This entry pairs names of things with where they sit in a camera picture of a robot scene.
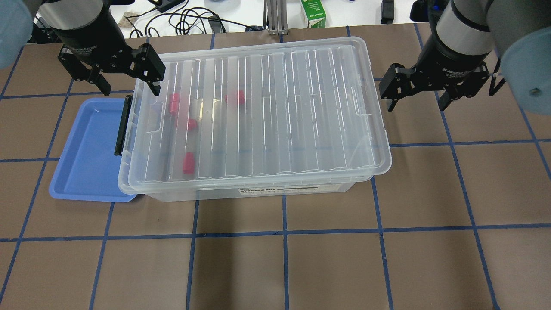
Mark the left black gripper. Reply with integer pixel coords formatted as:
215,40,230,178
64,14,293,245
58,21,166,96

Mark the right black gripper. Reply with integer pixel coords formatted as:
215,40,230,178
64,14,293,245
378,37,489,112

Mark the red block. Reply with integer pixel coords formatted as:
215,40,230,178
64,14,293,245
224,90,246,106
182,152,195,175
176,118,198,132
168,93,180,115

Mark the clear plastic box lid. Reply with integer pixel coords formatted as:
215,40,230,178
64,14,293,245
118,37,393,195

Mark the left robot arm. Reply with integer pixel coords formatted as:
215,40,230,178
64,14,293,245
0,0,166,96

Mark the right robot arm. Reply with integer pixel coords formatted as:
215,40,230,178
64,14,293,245
378,0,551,115

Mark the blue plastic tray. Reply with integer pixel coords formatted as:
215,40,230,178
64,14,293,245
49,98,136,203

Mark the clear plastic storage box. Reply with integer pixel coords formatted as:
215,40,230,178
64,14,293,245
129,43,375,202

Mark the black power adapter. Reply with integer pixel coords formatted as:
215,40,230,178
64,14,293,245
149,0,186,12

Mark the green white carton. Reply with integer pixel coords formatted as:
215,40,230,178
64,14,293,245
300,0,327,29

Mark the black box latch handle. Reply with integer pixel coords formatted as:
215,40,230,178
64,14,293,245
114,95,133,156

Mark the black cable bundle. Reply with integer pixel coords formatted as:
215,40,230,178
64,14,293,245
129,6,259,38

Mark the aluminium frame post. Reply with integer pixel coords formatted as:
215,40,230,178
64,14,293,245
263,0,288,35

